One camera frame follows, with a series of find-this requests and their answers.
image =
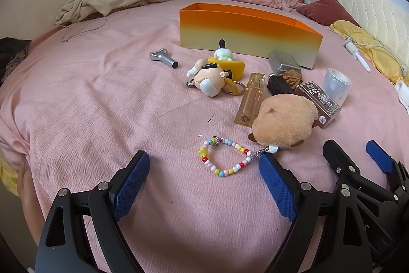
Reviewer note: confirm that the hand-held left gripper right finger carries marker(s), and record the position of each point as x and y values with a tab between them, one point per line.
278	188

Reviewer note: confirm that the dark clothes pile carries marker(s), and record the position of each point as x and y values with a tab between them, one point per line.
12	52

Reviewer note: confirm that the clear plastic sheet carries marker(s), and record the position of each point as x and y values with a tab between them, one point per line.
185	119

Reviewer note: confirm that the silver metal tool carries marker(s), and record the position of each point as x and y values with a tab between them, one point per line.
163	58

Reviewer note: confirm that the peach plush toy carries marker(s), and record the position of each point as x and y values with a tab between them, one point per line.
284	119

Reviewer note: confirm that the silver metal tin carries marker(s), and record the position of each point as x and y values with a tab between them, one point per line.
282	63

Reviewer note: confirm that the brown walnut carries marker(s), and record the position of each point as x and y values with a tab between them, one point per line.
292	78

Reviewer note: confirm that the maroon pillow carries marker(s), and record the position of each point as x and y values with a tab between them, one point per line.
329	9

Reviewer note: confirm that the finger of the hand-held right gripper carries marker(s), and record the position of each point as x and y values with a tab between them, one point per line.
338	161
380	156

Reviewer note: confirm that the brown card box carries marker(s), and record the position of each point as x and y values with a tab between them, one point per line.
319	103

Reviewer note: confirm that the white paper roll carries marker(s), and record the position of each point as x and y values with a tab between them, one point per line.
402	92

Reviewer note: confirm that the cream tufted headboard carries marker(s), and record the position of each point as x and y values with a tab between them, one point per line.
377	4

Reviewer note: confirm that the orange gradient cardboard box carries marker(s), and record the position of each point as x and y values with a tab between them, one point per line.
239	33

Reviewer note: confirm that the white lint roller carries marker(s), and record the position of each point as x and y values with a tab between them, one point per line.
362	62

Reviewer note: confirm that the yellow cloth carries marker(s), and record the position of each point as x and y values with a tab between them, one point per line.
8	174

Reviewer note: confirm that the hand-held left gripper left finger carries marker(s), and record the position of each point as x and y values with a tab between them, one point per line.
131	186

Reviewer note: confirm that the clear tape roll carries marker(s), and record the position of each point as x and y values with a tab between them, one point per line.
335	87

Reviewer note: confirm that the white dog figure yellow base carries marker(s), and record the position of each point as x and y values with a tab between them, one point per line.
223	55

